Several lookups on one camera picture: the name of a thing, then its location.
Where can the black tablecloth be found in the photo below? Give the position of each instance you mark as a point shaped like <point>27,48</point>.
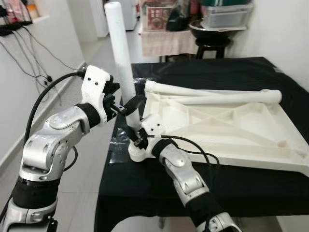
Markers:
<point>145,198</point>

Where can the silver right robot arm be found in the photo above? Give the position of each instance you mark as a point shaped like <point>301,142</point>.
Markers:
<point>186,174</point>

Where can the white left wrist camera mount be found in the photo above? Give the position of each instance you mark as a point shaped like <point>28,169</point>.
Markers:
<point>94,84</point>

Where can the large clear tape patch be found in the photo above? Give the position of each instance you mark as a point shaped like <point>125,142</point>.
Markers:
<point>119,150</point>

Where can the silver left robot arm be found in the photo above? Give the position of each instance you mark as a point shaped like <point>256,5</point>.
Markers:
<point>48,145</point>

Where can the red printed box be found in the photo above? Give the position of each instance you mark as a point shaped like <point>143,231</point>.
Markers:
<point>157,18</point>

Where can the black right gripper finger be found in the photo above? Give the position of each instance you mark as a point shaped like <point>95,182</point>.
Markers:
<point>127,131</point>

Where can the black metal wok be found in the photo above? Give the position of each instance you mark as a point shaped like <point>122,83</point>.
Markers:
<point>217,34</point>

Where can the small grey tape piece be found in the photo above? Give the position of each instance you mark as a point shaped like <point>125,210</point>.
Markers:
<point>277,70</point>

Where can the grey plastic storage container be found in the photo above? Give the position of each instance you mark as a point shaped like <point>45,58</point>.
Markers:
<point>227,17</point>

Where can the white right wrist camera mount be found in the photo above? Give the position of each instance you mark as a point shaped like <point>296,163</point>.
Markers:
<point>152,124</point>

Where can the black wall plug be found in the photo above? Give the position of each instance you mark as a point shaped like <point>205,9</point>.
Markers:
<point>49,78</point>

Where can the white plastic table top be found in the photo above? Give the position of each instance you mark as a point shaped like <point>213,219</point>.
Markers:
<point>231,140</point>

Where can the white cabinet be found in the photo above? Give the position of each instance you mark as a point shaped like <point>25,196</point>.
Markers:
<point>129,14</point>

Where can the pink cloth covered table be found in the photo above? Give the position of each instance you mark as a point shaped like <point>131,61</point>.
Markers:
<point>166,41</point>

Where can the black bag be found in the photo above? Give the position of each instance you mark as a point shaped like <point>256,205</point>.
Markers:
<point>178,20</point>

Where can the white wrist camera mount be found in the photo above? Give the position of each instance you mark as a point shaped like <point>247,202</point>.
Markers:
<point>94,84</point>
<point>152,124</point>

